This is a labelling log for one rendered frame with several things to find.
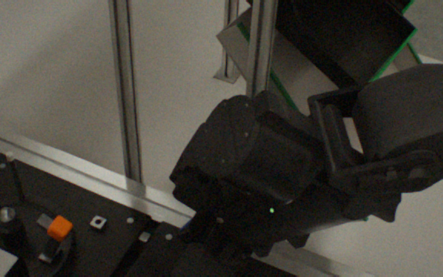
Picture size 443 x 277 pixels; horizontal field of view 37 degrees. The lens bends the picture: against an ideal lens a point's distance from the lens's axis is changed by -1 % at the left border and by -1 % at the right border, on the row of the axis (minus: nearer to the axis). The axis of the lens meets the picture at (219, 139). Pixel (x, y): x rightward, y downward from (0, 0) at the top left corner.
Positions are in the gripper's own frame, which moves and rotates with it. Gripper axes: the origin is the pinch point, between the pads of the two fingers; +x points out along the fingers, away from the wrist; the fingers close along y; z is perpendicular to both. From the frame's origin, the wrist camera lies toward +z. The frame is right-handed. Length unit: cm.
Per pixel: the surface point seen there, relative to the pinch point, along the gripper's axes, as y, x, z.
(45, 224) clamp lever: 0.1, 20.5, 6.9
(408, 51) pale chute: -48, 2, -15
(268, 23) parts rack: -19.1, -5.1, 7.7
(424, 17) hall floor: -215, 86, -79
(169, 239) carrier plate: -9.8, 21.0, -6.6
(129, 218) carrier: -10.3, 24.8, -2.1
